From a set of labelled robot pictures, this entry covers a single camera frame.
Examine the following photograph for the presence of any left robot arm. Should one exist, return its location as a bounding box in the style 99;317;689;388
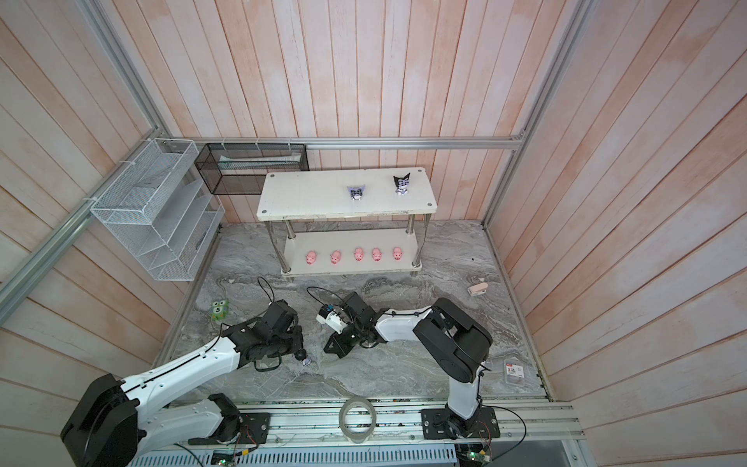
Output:
60;300;307;466

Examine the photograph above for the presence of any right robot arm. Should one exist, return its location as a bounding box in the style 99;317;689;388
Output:
316;293;500;440

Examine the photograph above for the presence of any green frog block toy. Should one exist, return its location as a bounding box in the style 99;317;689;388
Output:
210;299;230;322

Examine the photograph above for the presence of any clear tape roll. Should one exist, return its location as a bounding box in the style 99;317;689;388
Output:
338;396;377;444

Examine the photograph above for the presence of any white two-tier shelf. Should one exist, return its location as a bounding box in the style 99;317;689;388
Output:
257;167;437;277

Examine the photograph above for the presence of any pink small toy right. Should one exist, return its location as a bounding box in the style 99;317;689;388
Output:
467;282;489;297

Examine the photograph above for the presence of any clear plastic packet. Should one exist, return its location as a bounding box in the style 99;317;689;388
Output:
503;358;526;386

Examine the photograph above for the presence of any black mesh basket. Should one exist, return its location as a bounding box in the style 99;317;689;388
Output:
195;142;309;196

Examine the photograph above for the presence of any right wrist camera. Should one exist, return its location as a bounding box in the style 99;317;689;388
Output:
316;305;348;334

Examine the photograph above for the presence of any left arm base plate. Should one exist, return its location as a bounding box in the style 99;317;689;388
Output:
187;413;272;446

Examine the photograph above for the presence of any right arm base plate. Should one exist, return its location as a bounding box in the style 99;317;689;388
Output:
420;406;501;440

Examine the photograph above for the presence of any white wire mesh rack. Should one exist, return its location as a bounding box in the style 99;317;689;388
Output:
91;138;225;282

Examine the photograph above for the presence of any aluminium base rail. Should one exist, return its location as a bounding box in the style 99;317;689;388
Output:
98;396;586;453

